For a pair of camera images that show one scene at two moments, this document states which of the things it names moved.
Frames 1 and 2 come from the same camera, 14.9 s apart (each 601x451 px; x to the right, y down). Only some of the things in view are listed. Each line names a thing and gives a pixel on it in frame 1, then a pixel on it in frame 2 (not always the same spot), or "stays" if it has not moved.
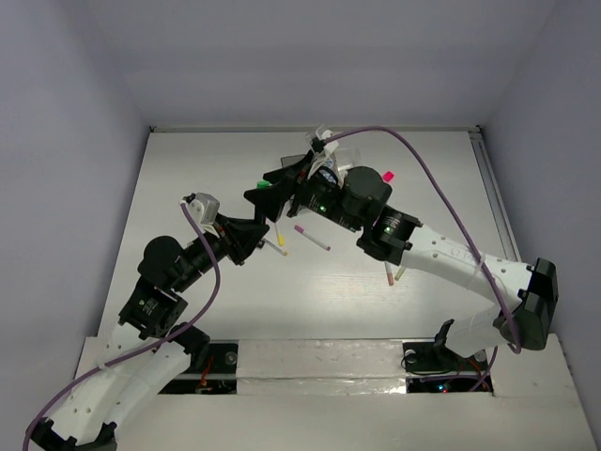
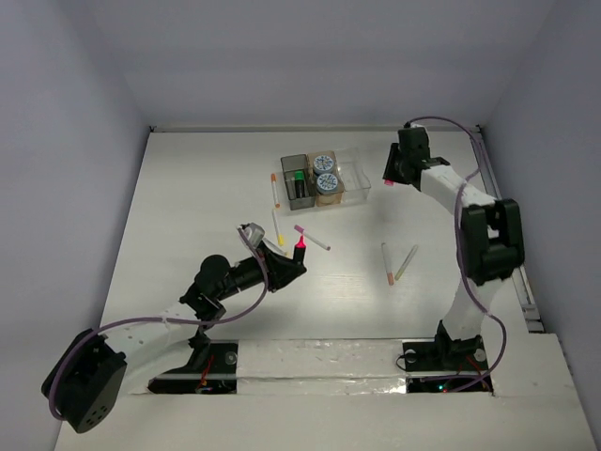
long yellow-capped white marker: [281, 236] stays
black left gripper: [228, 236] → [274, 265]
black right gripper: [284, 181] → [390, 172]
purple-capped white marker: [312, 238] stays
